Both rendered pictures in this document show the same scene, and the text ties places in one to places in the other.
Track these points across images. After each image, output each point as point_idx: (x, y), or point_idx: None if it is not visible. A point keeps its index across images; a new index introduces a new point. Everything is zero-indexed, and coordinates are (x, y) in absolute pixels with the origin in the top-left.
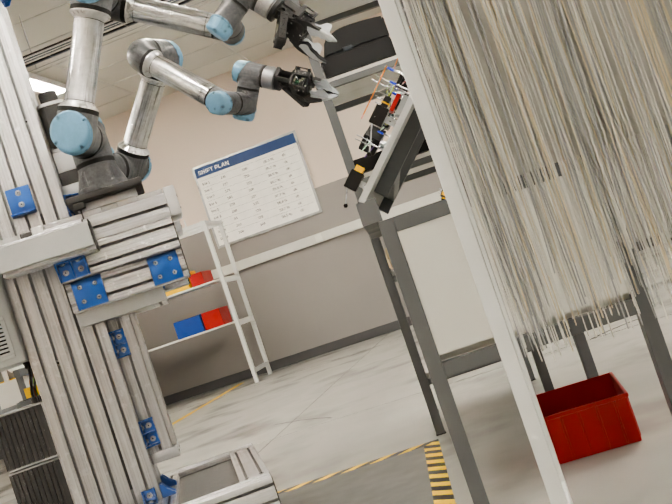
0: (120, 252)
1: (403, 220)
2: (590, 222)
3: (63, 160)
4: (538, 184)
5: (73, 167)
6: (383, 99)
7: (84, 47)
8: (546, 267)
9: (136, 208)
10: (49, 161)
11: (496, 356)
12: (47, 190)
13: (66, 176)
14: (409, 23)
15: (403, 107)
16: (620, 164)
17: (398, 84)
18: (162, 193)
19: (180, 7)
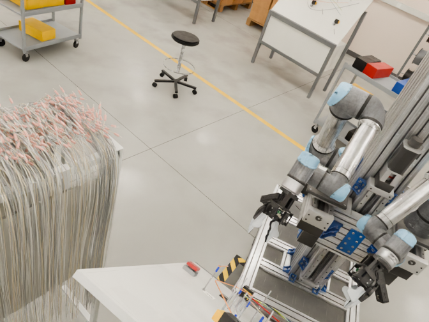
0: (303, 203)
1: None
2: (57, 310)
3: (383, 169)
4: (75, 285)
5: (380, 176)
6: (243, 289)
7: (325, 120)
8: (79, 298)
9: (309, 199)
10: (367, 160)
11: None
12: (359, 168)
13: (377, 176)
14: (56, 163)
15: (179, 263)
16: (33, 310)
17: (237, 295)
18: (308, 206)
19: (347, 149)
